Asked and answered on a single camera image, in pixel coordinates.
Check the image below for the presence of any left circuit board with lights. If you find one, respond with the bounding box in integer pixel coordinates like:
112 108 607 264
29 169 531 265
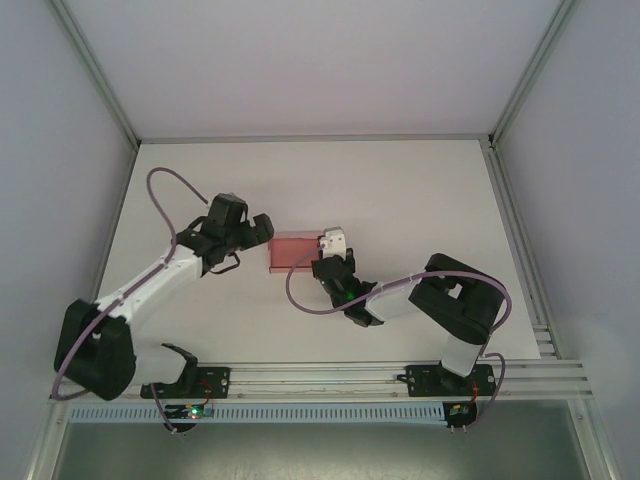
163 402 215 422

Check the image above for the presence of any aluminium frame post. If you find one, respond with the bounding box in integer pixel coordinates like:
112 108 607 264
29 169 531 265
487 0 577 147
46 0 142 147

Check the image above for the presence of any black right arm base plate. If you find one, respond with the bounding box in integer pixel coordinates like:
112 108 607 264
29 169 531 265
394 364 499 399

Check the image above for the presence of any aluminium frame crossbar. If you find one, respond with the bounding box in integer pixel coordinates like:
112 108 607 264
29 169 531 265
136 131 494 146

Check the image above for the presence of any pink paper box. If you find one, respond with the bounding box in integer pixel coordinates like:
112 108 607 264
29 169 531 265
266 229 327 276

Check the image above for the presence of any white slotted cable duct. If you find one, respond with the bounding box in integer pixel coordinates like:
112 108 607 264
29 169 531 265
67 403 447 426

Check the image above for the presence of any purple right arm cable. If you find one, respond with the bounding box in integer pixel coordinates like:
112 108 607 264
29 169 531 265
284 244 514 432

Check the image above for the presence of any aluminium mounting rail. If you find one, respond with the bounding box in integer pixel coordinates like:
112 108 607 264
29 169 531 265
47 361 597 402

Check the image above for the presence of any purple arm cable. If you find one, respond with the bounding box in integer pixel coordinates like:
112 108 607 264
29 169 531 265
51 166 212 436
284 244 514 432

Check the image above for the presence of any aluminium side rail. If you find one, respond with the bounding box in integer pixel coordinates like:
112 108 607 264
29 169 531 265
481 143 559 359

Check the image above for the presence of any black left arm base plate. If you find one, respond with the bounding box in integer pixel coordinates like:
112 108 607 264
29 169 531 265
139 365 232 400

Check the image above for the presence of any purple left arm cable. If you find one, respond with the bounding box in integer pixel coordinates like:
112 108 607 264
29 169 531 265
51 166 212 436

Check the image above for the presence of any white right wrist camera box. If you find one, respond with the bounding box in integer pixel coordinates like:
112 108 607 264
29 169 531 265
318 226 348 259

